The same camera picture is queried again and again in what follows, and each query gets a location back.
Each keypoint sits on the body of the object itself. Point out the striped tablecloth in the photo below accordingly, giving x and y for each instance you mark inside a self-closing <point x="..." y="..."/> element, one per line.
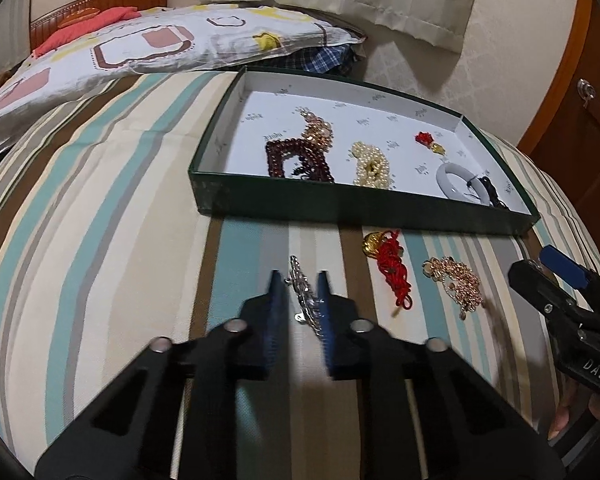
<point x="105" y="210"/>

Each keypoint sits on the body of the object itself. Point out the white jade bangle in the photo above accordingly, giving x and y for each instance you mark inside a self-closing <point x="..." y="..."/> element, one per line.
<point x="447" y="180"/>

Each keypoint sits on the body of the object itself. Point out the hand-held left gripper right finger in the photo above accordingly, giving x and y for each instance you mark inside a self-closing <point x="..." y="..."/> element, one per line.
<point x="327" y="325"/>

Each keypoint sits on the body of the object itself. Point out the silver rhinestone hair clip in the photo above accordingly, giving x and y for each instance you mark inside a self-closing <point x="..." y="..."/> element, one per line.
<point x="302" y="290"/>

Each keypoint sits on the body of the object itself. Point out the brown wooden door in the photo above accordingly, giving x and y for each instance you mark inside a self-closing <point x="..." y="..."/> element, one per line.
<point x="595" y="160"/>

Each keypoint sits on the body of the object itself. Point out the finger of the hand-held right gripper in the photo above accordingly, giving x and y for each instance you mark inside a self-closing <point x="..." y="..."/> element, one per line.
<point x="535" y="280"/>
<point x="562" y="262"/>

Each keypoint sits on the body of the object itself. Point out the wooden headboard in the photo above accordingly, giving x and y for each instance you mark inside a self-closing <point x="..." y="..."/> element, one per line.
<point x="105" y="0"/>

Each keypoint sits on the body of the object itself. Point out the pink pillow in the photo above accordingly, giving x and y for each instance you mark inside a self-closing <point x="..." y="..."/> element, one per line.
<point x="90" y="27"/>

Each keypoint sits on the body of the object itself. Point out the blue plaid bed sheet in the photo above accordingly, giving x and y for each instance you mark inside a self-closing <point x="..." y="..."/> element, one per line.
<point x="320" y="57"/>

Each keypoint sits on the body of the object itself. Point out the small red flower charm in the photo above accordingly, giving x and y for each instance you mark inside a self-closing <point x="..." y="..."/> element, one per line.
<point x="427" y="141"/>

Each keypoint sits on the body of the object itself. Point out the silver door knob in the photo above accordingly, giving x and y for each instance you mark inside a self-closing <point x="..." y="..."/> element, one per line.
<point x="586" y="90"/>

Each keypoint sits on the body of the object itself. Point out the person's right hand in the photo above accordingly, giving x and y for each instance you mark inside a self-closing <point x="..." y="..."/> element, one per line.
<point x="562" y="420"/>

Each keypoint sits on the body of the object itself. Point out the white patterned quilt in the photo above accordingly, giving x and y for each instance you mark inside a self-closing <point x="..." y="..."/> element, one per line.
<point x="155" y="40"/>

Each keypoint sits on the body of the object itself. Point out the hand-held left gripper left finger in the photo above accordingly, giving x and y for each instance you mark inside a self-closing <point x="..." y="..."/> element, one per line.
<point x="272" y="315"/>

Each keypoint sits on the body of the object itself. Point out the green shallow cardboard box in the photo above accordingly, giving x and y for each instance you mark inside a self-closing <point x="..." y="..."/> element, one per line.
<point x="330" y="210"/>

